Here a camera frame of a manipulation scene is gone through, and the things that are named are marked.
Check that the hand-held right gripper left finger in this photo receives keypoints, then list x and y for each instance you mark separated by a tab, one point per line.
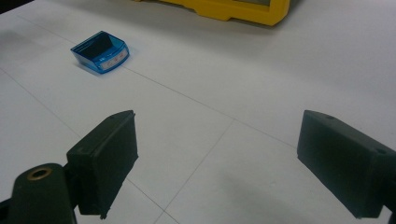
104	161

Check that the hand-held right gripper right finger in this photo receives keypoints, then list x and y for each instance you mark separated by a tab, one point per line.
342	161

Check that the small blue translucent bin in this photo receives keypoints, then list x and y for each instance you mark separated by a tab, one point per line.
101	53

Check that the yellow black drawer organizer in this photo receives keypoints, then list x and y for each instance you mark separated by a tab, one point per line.
236	9

